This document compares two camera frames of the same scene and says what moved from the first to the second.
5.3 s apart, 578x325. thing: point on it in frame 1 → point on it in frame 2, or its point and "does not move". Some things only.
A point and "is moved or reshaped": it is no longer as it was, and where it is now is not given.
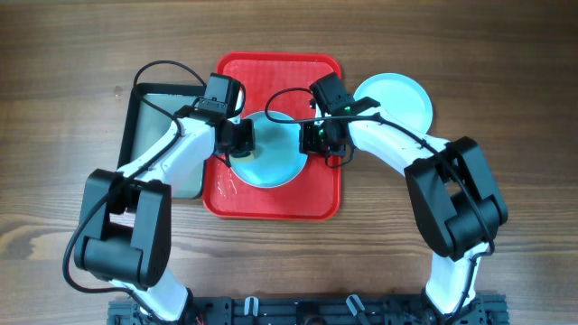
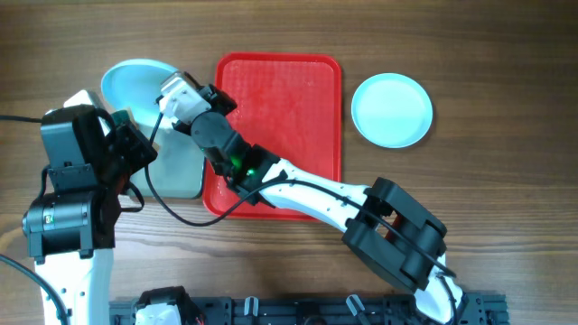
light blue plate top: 276,161 → 135,85
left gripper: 247,143 → 131,137
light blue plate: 401,96 does not move
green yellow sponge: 252,156 is moved or reshaped
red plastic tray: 270,83 does not move
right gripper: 307,143 → 219,100
